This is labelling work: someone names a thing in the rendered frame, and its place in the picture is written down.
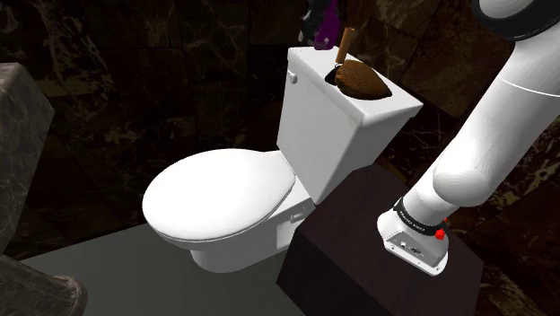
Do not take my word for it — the purple bottle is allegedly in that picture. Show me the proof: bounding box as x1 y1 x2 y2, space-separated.
313 0 339 51

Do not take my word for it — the brown wooden brush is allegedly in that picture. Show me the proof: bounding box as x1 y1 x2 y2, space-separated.
325 27 393 101

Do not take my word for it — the white toilet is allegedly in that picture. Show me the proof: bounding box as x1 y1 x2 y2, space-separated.
142 45 424 275

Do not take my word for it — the dark robot stand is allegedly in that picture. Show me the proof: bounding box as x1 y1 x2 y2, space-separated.
276 163 485 316

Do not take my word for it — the grey marble fixture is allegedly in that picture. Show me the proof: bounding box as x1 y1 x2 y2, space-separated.
0 62 89 316

